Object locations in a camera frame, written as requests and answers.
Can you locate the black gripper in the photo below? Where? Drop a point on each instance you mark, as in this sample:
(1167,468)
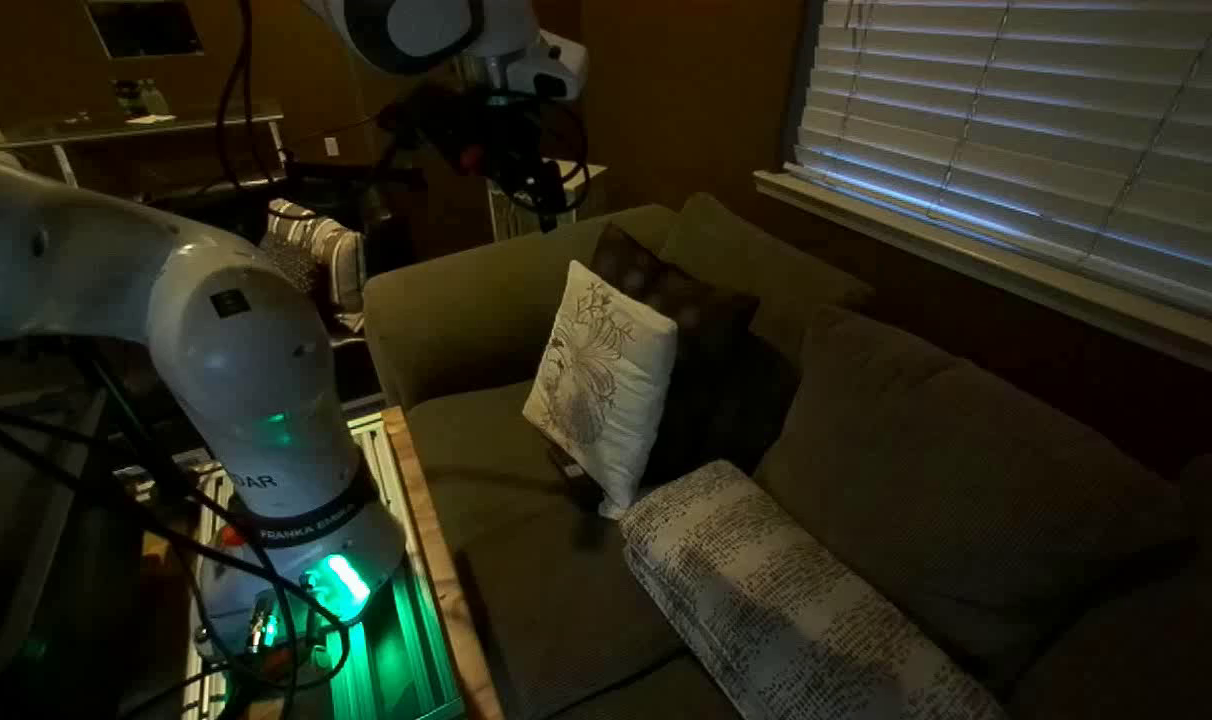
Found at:
(506,145)

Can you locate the dark brown patterned pillow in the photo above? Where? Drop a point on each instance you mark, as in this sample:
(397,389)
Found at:
(731,389)

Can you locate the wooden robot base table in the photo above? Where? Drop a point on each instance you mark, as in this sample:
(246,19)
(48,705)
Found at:
(410,650)

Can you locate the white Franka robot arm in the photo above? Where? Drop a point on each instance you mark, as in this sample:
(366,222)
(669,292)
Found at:
(238,347)

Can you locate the white coral print pillow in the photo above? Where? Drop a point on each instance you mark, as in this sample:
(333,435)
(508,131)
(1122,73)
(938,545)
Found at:
(601,381)

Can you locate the white grey knit pillow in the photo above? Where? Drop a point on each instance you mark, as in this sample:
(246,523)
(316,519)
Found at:
(778,622)

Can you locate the white window blinds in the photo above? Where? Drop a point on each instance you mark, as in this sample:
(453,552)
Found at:
(1059,131)

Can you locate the olive green sofa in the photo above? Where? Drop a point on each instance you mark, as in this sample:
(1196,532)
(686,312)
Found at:
(1024,545)

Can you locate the white wall shelf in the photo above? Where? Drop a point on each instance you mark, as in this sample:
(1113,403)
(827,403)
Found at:
(254,136)

